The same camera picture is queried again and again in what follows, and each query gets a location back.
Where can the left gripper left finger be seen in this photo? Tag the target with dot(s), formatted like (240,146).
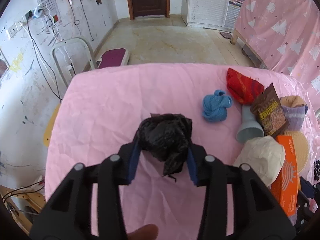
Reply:
(86,204)

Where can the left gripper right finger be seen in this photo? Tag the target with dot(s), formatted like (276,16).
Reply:
(237,204)

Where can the orange cardboard box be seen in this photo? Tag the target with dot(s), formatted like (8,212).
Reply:
(285,187)

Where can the white paper ball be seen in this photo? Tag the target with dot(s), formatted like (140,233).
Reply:
(265,156)

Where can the purple socks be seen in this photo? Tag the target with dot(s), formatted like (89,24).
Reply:
(295,109)

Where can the brown snack packet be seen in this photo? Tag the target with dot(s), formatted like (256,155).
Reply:
(269,113)

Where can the blue knitted sock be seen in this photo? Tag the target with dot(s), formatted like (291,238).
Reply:
(214,106)

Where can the black plastic bag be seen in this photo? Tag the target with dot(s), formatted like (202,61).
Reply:
(167,137)

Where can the red striped knitted sock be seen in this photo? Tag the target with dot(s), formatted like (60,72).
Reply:
(244,89)

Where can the left hand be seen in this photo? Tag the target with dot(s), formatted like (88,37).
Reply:
(147,232)

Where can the yellow stool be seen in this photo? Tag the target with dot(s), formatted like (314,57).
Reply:
(48,131)

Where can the pink bed sheet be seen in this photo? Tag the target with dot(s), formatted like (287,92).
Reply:
(102,110)

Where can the purple vibration plate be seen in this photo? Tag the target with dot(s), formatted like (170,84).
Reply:
(114,58)

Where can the pink tree print curtain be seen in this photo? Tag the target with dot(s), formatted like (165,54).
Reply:
(285,35)

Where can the white louvered wardrobe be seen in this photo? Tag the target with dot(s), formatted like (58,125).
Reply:
(210,14)

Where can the eye chart poster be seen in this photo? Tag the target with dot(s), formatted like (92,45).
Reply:
(46,0)

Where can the wall power socket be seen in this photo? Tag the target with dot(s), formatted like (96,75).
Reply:
(16,27)

